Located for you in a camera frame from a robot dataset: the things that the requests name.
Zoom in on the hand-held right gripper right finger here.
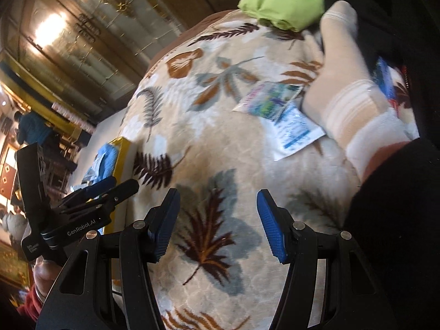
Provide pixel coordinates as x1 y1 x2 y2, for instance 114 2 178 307
256 189 399 330

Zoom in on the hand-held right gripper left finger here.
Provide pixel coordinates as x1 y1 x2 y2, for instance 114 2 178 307
36 188 181 330

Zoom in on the person's left forearm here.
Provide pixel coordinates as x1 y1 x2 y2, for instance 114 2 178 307
15 284 45 330

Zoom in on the white printed sachet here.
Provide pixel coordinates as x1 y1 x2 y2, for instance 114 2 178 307
268 101 327 162

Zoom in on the person's left hand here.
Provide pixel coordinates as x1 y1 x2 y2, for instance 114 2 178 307
32 257 65 304

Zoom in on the person's socked foot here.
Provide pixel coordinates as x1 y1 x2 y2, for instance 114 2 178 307
303 0 412 180

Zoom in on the blue packet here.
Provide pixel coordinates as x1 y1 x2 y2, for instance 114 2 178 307
372 56 397 101

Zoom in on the leaf printed blanket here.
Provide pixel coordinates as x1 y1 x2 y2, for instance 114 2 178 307
115 10 420 330

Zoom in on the yellow-rimmed white box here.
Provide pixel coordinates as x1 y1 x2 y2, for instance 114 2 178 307
82 136 132 194

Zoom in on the blue green printed sachet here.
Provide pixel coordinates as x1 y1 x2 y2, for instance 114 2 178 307
232 82 304 122

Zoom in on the blue towel with yellow band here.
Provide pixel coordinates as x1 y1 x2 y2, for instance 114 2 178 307
92 144 119 180

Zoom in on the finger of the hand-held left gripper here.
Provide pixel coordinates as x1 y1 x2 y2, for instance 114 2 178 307
51 178 140 221
70 175 118 201

